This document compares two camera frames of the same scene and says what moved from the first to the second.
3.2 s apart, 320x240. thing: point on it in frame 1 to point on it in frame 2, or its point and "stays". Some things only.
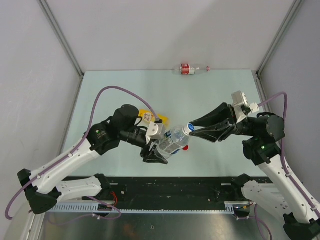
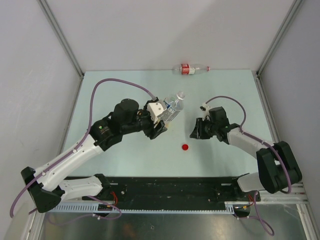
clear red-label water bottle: [186, 69] stays
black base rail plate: [163, 192] stays
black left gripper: [154, 156] to [152, 132]
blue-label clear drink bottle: [173, 141] to [174, 104]
